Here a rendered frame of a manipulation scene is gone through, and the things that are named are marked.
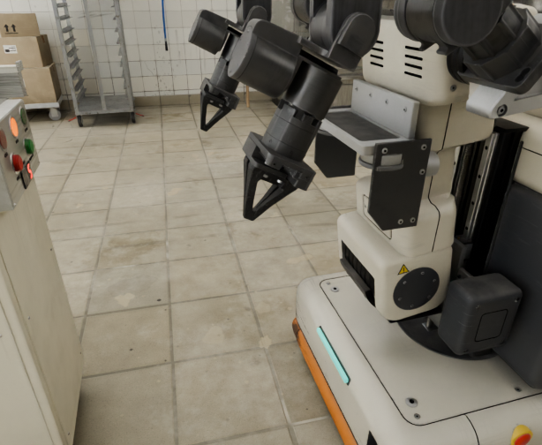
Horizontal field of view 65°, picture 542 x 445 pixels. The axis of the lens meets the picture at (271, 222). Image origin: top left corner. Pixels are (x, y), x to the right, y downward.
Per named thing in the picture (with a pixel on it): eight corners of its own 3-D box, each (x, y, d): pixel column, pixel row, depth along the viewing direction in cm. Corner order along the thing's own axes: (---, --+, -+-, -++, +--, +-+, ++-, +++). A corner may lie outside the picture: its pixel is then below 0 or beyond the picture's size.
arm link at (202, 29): (271, 11, 81) (259, 10, 89) (215, -21, 76) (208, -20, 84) (244, 71, 85) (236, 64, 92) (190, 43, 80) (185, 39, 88)
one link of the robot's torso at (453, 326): (425, 288, 115) (441, 205, 103) (501, 365, 91) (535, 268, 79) (333, 305, 108) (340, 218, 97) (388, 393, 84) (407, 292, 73)
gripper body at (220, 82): (207, 94, 85) (222, 58, 82) (200, 84, 93) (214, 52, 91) (237, 107, 88) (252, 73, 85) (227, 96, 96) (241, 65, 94)
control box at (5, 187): (-8, 213, 72) (-35, 131, 65) (23, 165, 92) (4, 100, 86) (16, 210, 73) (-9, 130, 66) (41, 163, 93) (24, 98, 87)
